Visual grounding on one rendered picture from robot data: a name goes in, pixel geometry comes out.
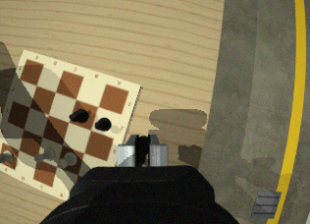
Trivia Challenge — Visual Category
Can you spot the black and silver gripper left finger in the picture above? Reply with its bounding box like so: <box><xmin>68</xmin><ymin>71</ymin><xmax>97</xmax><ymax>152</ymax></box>
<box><xmin>117</xmin><ymin>135</ymin><xmax>139</xmax><ymax>167</ymax></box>

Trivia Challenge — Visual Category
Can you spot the chessboard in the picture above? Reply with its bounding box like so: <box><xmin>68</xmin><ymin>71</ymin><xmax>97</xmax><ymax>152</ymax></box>
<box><xmin>0</xmin><ymin>50</ymin><xmax>141</xmax><ymax>200</ymax></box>

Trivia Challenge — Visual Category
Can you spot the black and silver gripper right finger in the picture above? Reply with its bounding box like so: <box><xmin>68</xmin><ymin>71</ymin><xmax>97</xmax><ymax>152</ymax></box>
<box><xmin>148</xmin><ymin>135</ymin><xmax>168</xmax><ymax>166</ymax></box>

